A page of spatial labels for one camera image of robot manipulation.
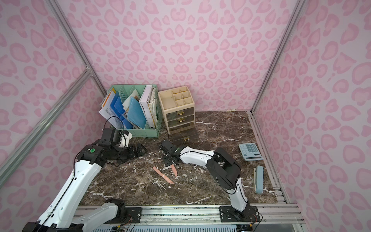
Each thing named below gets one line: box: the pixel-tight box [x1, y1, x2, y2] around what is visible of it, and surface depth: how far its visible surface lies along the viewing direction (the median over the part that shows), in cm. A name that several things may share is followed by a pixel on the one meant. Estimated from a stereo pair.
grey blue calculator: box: [238, 142, 264, 161], surface depth 97 cm
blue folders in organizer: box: [110, 91, 147, 130], surface depth 97 cm
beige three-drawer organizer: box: [157, 85, 200, 144], surface depth 97 cm
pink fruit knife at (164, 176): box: [152, 166, 175, 185], surface depth 88 cm
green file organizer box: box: [107, 84, 164, 138], surface depth 99 cm
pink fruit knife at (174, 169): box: [171, 163, 178, 177], surface depth 88 cm
